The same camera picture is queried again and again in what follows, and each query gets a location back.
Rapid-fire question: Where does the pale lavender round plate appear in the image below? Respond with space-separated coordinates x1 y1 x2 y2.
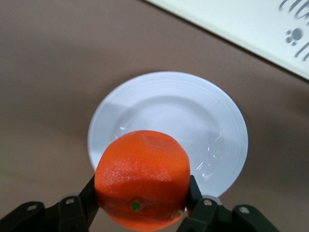
87 71 249 198

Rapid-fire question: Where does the cream bear print tray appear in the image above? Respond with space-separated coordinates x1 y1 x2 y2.
147 0 309 84

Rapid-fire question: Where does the orange fruit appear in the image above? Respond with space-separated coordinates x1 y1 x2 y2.
94 130 191 230

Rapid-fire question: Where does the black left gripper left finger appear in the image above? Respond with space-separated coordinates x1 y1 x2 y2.
0 173 102 232

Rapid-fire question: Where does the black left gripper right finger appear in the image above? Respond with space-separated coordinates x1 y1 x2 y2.
178 175 282 232

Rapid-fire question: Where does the brown table cover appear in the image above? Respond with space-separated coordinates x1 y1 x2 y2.
0 0 309 232

